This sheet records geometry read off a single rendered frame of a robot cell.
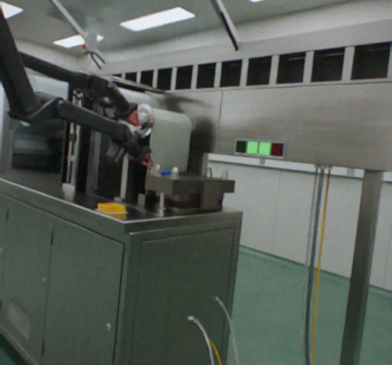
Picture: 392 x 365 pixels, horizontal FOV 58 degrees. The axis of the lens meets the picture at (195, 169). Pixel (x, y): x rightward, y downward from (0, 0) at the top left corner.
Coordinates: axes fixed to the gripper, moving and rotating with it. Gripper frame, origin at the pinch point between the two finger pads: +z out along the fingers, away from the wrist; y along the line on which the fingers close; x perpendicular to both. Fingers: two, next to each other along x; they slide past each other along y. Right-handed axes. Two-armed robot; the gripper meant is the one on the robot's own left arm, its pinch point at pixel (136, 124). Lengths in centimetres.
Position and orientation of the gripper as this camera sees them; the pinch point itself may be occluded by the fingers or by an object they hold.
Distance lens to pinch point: 153.4
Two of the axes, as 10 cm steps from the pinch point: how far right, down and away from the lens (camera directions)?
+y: 7.4, 1.3, -6.6
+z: 4.5, 6.4, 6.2
